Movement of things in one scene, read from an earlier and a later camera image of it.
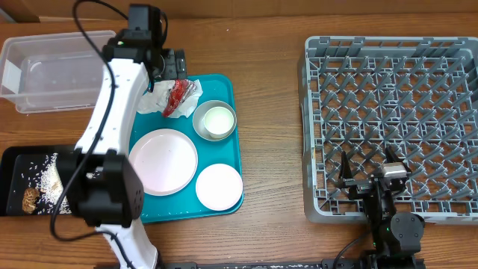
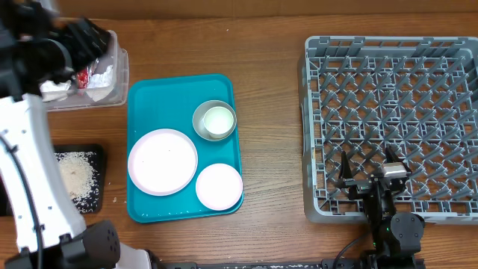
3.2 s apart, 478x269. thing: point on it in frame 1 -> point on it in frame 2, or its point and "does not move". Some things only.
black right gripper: [358, 185] does not move
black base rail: [327, 264] does not move
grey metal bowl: [200, 112] does not move
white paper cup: [217, 122] does not move
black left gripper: [175, 66] -> [84, 36]
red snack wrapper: [180, 90] -> [82, 78]
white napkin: [156, 100] -> [52, 90]
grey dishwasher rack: [362, 95] does not move
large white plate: [164, 161] does not move
